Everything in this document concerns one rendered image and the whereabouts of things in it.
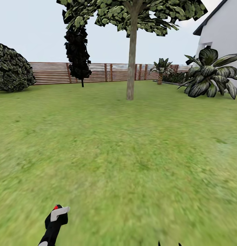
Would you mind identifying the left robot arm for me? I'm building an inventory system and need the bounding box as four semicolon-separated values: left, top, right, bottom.
38;206;70;246

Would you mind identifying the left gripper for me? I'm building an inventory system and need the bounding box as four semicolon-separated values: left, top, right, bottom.
45;210;69;232

